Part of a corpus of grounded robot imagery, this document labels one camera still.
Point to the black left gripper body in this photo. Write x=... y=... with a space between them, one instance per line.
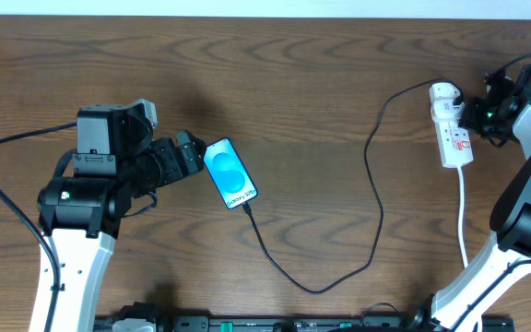
x=173 y=157

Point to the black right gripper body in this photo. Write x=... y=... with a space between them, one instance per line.
x=473 y=113

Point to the blue Galaxy smartphone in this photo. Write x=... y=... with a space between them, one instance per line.
x=229 y=175

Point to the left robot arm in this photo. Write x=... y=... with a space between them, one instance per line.
x=117 y=159

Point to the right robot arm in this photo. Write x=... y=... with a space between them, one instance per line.
x=506 y=256

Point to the white power strip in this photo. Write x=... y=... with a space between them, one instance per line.
x=447 y=105

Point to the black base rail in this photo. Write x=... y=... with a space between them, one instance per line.
x=149 y=317

